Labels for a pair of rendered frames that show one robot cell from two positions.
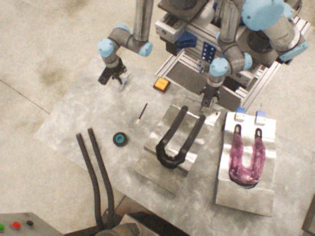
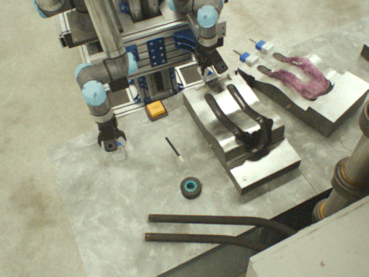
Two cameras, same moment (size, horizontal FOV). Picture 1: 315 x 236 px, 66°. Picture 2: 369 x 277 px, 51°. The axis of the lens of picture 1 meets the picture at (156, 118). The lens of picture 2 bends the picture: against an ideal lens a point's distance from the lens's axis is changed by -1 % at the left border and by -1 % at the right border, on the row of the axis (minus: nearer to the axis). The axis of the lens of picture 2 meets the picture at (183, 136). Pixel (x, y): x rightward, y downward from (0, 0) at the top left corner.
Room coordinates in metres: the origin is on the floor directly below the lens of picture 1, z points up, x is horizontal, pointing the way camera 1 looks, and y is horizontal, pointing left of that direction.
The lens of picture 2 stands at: (0.05, 0.80, 2.17)
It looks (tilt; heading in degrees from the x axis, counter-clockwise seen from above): 56 degrees down; 301
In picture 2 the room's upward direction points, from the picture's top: 8 degrees counter-clockwise
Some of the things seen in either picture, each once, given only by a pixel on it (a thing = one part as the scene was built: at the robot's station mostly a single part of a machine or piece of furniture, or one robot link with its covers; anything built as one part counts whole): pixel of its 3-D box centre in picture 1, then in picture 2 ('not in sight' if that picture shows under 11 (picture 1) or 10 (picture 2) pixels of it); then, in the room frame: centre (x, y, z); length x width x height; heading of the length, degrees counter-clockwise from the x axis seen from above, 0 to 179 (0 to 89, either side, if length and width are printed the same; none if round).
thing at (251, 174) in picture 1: (247, 157); (300, 74); (0.16, -0.41, 0.90); 0.26 x 0.18 x 0.08; 157
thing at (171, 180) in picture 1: (177, 140); (238, 124); (0.32, -0.09, 0.87); 0.50 x 0.26 x 0.14; 140
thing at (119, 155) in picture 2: (122, 80); (116, 144); (0.76, 0.16, 0.83); 0.13 x 0.05 x 0.05; 127
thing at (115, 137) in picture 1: (120, 139); (191, 187); (0.39, 0.22, 0.82); 0.08 x 0.08 x 0.04
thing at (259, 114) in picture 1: (260, 113); (259, 45); (0.38, -0.56, 0.86); 0.13 x 0.05 x 0.05; 157
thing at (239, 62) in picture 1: (236, 61); (209, 6); (0.57, -0.41, 1.14); 0.11 x 0.11 x 0.08; 8
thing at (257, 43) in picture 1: (264, 35); not in sight; (0.71, -0.62, 1.09); 0.15 x 0.15 x 0.10
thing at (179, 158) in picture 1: (180, 136); (238, 113); (0.32, -0.10, 0.92); 0.35 x 0.16 x 0.09; 140
